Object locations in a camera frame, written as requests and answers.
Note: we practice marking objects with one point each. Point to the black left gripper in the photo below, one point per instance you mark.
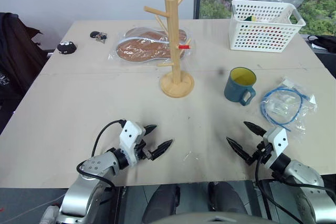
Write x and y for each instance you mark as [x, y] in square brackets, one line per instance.
[141, 150]

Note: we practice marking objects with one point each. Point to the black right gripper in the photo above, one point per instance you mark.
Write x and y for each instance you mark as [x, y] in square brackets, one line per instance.
[263, 152]

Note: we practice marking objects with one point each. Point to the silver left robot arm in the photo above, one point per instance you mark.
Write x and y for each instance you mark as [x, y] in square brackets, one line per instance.
[89, 166]

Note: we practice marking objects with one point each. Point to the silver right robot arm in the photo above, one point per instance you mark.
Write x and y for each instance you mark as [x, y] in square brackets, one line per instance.
[302, 174]

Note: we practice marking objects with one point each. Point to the wooden mug tree stand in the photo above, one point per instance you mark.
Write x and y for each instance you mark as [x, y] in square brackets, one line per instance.
[174, 56]

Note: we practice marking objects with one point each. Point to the blue mug yellow inside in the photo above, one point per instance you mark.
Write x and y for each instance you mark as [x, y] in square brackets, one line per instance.
[235, 90]

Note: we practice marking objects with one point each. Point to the dark rounded shape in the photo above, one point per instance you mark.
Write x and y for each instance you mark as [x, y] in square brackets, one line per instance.
[162, 203]
[227, 197]

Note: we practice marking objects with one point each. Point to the brown shoe insole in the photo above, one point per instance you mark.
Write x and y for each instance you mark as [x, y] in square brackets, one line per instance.
[141, 52]
[152, 35]

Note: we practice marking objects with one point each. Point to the grey robot torso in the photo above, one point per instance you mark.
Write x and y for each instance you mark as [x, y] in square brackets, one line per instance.
[207, 218]

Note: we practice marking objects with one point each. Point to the clear insole plastic bag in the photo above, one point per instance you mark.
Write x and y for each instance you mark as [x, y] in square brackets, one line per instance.
[115, 58]

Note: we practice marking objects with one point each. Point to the white perforated plastic basket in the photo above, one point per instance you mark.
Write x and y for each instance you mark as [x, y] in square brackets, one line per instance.
[262, 39]

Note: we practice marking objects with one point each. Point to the black key bunch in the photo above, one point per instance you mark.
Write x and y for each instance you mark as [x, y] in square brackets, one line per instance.
[97, 36]

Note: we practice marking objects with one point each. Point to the yellow green sponge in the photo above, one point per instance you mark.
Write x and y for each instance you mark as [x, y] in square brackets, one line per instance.
[250, 18]

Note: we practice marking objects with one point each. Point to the black bag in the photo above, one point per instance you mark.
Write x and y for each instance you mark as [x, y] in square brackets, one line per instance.
[325, 41]

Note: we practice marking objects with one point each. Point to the black plush toy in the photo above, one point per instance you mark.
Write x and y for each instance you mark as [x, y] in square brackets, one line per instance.
[66, 47]

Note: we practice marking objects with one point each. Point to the black jacket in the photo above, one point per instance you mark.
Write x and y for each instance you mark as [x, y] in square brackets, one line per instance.
[15, 58]

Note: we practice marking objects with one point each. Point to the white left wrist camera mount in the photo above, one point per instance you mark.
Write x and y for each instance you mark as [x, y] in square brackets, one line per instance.
[130, 132]

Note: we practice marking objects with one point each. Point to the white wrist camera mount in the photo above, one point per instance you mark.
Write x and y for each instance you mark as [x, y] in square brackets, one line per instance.
[130, 132]
[279, 140]

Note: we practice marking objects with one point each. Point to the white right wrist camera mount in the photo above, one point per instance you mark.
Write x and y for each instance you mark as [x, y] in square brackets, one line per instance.
[279, 140]

